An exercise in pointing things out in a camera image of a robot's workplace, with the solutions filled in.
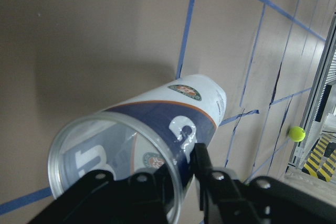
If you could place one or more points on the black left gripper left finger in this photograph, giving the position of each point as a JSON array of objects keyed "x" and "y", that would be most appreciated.
[{"x": 98, "y": 197}]

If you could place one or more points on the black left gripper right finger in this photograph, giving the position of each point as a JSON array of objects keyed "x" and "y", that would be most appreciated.
[{"x": 224, "y": 199}]

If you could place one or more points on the clear Wilson tennis ball can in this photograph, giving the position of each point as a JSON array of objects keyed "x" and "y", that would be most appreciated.
[{"x": 152, "y": 132}]

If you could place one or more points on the yellow tennis ball far left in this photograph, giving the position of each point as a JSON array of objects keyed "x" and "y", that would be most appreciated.
[{"x": 296, "y": 134}]

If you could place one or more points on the aluminium frame post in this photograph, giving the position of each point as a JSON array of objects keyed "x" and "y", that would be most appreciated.
[{"x": 312, "y": 116}]

